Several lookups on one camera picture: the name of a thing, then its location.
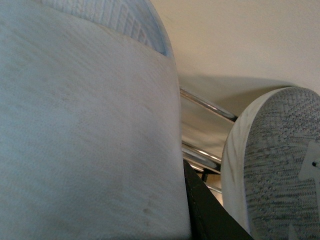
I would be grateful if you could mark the light blue slipper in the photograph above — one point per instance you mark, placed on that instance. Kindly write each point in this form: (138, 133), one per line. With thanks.
(90, 136)

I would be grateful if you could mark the grey sneaker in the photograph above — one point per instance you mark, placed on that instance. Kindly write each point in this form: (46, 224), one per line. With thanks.
(270, 172)

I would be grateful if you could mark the black metal shoe rack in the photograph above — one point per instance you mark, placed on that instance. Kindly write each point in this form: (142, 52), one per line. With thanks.
(205, 125)

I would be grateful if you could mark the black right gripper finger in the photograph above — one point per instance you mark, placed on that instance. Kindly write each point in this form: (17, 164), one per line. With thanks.
(208, 219)

